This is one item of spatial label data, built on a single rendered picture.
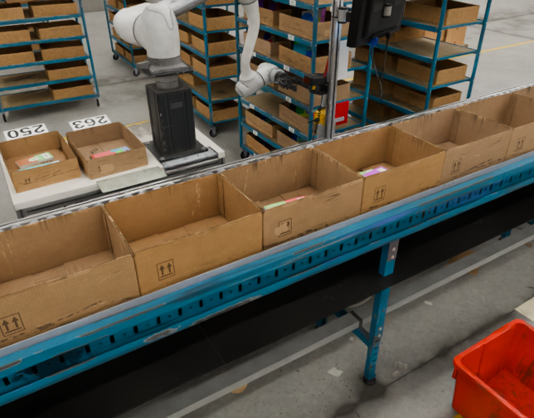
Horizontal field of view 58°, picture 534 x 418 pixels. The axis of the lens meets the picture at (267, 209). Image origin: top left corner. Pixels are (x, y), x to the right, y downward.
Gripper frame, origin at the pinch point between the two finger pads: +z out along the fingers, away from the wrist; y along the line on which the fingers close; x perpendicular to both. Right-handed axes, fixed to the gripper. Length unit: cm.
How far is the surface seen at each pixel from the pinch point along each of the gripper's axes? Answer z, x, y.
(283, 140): -47, 56, 21
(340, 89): -16.2, 13.6, 43.7
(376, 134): 87, -8, -23
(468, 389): 154, 76, -23
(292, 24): -41, -24, 22
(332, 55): 30.4, -23.9, -2.0
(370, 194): 116, -3, -51
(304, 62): -24.6, -4.8, 20.7
